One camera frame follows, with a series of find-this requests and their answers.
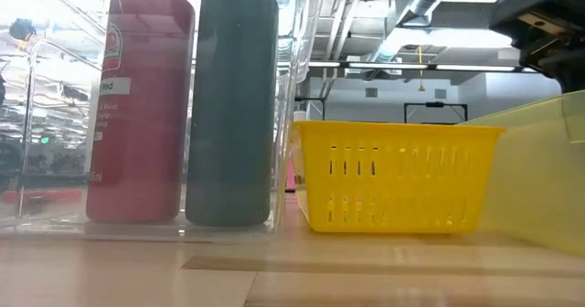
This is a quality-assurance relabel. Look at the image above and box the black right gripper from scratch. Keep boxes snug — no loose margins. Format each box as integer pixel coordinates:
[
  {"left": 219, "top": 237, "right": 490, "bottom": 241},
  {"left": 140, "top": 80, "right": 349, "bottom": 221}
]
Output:
[{"left": 487, "top": 0, "right": 585, "bottom": 94}]

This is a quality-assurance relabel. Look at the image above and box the teal paint bottle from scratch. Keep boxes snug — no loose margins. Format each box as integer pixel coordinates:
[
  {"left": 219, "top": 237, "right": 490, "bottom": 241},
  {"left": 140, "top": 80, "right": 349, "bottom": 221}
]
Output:
[{"left": 185, "top": 0, "right": 280, "bottom": 228}]

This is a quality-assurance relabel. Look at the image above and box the red paint bottle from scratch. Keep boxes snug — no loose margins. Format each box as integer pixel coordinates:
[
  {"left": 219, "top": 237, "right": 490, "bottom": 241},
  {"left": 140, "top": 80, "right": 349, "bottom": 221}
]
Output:
[{"left": 85, "top": 0, "right": 197, "bottom": 224}]

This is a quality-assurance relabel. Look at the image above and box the ceiling light strip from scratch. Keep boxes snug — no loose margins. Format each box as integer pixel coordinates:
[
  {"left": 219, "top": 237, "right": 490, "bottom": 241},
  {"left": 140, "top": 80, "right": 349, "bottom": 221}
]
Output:
[{"left": 308, "top": 59, "right": 543, "bottom": 74}]

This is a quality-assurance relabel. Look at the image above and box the translucent yellow plastic tray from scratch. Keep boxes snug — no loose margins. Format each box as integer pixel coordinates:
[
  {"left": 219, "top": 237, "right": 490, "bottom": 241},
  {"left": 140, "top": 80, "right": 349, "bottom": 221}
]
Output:
[{"left": 456, "top": 90, "right": 585, "bottom": 258}]

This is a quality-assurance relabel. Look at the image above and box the yellow slotted plastic basket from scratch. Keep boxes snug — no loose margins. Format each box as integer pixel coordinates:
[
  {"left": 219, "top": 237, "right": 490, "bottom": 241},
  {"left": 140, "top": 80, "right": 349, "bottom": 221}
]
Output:
[{"left": 290, "top": 120, "right": 507, "bottom": 234}]

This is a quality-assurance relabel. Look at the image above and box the clear plastic bin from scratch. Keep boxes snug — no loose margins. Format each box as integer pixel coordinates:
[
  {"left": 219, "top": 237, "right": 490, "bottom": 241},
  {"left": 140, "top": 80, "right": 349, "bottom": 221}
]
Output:
[{"left": 0, "top": 0, "right": 329, "bottom": 243}]

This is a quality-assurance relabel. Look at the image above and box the black frame rig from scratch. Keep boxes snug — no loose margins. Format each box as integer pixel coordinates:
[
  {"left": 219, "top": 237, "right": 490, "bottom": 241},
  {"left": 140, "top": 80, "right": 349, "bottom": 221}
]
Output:
[{"left": 403, "top": 101, "right": 469, "bottom": 125}]

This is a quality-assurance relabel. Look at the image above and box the yellow hanging cord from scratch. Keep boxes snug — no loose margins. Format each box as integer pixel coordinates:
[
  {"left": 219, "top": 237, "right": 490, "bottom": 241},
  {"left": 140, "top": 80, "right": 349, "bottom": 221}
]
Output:
[{"left": 417, "top": 45, "right": 427, "bottom": 92}]

